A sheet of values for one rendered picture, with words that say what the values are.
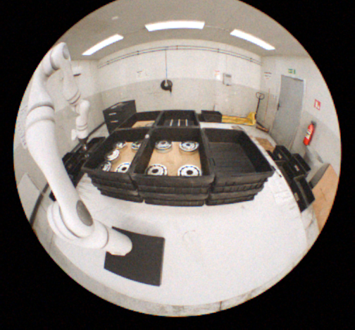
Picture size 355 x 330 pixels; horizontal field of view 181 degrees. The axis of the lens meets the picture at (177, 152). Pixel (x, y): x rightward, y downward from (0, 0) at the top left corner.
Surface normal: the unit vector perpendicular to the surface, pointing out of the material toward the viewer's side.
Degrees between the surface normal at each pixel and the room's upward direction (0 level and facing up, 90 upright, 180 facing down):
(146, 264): 1
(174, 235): 0
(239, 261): 0
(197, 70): 90
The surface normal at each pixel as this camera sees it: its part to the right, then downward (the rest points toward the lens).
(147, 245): -0.02, -0.79
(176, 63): -0.04, 0.60
